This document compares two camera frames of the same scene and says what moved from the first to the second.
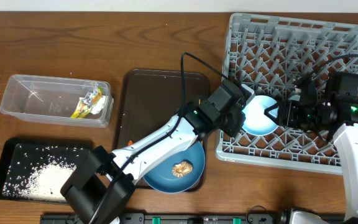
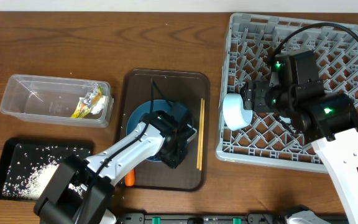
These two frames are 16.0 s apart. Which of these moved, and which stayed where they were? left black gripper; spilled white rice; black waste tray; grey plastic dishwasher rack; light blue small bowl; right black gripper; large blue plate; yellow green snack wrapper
Moved: light blue small bowl; right black gripper; large blue plate; left black gripper
Stayed: yellow green snack wrapper; black waste tray; grey plastic dishwasher rack; spilled white rice
